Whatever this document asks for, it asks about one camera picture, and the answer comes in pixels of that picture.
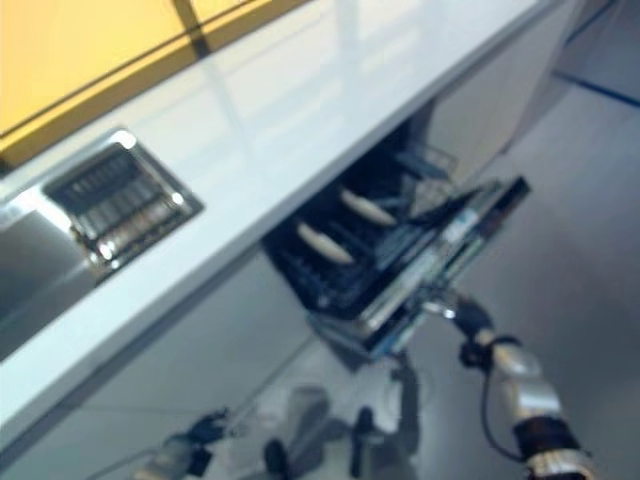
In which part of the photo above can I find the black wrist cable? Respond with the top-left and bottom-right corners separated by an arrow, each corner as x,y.
480,369 -> 526,460

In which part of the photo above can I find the stainless steel sink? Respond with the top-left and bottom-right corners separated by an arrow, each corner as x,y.
0,127 -> 207,364

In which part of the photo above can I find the black dish drying rack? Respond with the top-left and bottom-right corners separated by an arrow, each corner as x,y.
42,142 -> 194,271

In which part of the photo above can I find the cream ceramic plate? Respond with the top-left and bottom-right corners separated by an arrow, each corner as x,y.
339,187 -> 399,226
295,222 -> 355,265

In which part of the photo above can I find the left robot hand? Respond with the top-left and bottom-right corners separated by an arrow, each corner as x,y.
187,407 -> 231,444

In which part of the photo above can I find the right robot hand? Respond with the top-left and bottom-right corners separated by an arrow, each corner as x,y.
423,294 -> 497,346

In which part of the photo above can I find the glossy white cabinet front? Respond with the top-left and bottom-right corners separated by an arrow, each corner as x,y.
0,249 -> 321,480

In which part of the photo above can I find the gray wire dishwasher basket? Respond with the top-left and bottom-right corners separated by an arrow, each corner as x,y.
392,142 -> 461,221

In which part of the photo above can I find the dark brown window frame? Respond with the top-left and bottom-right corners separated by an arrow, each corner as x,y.
0,0 -> 311,174

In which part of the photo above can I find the dishwasher wire rack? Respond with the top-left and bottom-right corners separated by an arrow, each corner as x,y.
262,117 -> 531,369

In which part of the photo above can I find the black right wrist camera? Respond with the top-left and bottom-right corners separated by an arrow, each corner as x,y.
458,339 -> 484,369

